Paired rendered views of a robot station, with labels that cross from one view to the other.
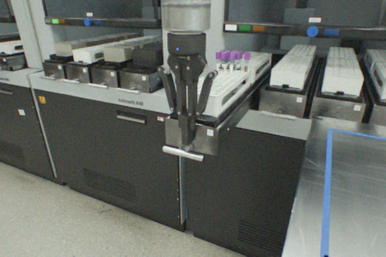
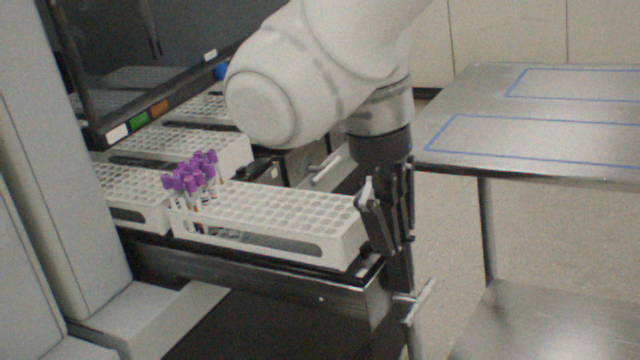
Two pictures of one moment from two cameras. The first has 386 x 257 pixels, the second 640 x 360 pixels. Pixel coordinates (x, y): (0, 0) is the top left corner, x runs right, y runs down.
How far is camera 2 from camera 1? 0.95 m
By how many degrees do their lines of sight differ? 69
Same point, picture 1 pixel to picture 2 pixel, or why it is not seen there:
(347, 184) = (549, 152)
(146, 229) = not seen: outside the picture
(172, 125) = (373, 290)
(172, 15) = (406, 102)
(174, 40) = (405, 136)
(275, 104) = not seen: hidden behind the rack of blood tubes
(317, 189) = (562, 165)
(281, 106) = not seen: hidden behind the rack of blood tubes
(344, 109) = (311, 147)
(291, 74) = (237, 148)
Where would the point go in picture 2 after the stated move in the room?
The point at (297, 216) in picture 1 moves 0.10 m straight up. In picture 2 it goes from (609, 176) to (610, 109)
